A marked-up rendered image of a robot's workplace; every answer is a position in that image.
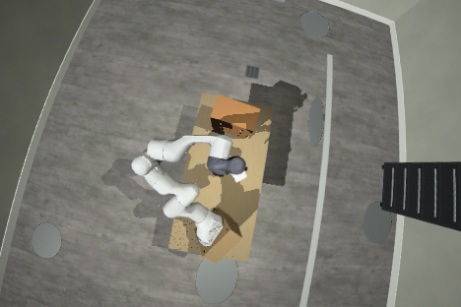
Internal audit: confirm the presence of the small brown chest of drawers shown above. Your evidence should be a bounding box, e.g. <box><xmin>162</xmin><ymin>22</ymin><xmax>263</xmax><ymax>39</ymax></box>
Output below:
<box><xmin>210</xmin><ymin>95</ymin><xmax>260</xmax><ymax>137</ymax></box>

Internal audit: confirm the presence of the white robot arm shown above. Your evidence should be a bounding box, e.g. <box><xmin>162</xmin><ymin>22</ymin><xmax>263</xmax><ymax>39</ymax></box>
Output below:
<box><xmin>131</xmin><ymin>134</ymin><xmax>246</xmax><ymax>246</ymax></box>

